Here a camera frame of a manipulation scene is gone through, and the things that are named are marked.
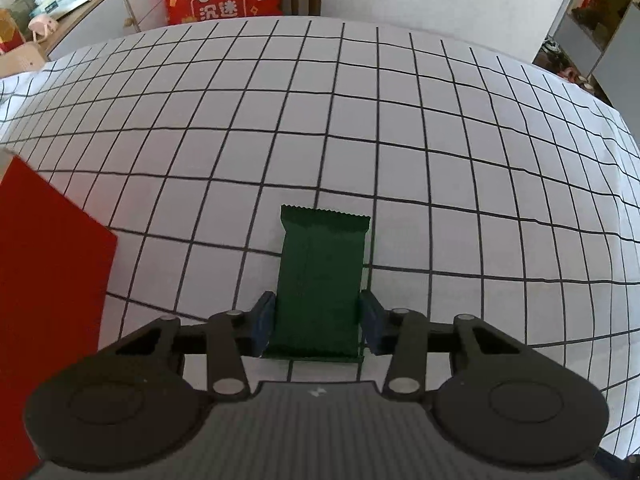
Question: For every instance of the green snack packet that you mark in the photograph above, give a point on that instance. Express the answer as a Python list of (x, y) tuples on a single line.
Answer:
[(320, 285)]

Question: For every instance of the red cardboard box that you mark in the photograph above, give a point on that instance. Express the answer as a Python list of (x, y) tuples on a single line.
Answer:
[(45, 285)]

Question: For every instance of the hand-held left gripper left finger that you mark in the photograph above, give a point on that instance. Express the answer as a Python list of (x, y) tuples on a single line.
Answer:
[(263, 325)]

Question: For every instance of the wooden side cabinet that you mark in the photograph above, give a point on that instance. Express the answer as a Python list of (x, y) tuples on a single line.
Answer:
[(100, 15)]

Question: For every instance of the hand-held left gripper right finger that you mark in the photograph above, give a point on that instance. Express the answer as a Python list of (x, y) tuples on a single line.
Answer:
[(371, 322)]

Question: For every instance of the black white sneaker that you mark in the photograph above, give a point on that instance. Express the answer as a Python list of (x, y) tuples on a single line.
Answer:
[(552, 45)]

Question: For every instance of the checkered white tablecloth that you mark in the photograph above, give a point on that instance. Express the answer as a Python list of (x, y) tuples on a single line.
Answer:
[(400, 160)]

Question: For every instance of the small pink holder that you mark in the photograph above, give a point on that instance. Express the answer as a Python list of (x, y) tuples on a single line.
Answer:
[(42, 25)]

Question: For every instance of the grey wooden wall cabinet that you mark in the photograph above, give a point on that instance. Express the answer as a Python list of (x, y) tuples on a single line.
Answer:
[(615, 60)]

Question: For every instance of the red ornament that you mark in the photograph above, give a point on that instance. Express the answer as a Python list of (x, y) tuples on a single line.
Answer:
[(586, 2)]

